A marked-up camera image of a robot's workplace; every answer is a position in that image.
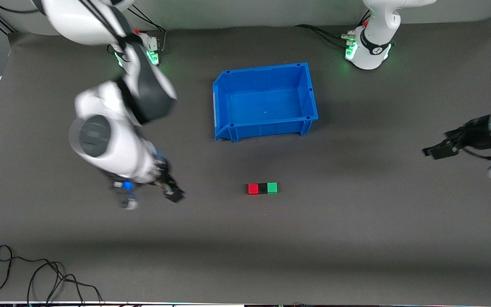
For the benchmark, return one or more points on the small green cube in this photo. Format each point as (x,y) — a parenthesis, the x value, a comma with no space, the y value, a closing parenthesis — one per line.
(272,188)

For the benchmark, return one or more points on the blue plastic storage bin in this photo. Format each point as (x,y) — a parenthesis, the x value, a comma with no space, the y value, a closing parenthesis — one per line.
(267,106)

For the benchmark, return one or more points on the small black cube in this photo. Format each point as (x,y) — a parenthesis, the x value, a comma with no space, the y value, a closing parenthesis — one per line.
(263,188)

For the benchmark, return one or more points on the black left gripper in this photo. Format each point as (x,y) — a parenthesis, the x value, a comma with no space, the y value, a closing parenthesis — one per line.
(475,134)

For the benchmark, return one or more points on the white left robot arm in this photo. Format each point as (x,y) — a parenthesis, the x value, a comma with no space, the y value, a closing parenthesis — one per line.
(371,51)

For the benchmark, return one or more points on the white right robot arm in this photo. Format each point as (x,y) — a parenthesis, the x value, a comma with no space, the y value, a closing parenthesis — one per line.
(113,145)

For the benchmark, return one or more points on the black frame rail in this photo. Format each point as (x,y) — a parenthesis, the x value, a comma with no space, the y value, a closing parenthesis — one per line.
(2,22)

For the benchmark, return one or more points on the small red cube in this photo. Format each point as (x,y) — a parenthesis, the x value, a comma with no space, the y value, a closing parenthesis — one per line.
(253,189)

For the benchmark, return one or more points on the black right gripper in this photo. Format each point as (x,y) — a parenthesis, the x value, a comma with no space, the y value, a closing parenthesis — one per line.
(165,177)

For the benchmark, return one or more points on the dark grey table mat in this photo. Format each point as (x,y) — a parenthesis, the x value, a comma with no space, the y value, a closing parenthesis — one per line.
(245,238)

